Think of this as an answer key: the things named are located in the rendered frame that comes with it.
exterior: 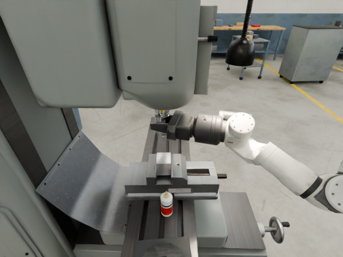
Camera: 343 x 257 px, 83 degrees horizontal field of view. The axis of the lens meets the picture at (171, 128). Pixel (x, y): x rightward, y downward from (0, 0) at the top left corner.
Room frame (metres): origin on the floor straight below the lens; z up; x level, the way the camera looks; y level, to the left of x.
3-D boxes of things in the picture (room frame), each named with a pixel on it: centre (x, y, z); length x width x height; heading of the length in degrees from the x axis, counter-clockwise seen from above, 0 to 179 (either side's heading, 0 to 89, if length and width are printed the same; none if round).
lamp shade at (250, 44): (0.54, -0.18, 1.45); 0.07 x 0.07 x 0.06
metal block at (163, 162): (0.53, 0.03, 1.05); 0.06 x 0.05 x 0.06; 1
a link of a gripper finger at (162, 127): (0.49, 0.04, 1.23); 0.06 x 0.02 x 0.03; 75
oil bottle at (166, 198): (0.41, 0.02, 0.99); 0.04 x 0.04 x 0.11
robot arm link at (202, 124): (0.50, -0.06, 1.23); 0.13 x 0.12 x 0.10; 164
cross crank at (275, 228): (0.51, -0.47, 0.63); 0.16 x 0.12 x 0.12; 89
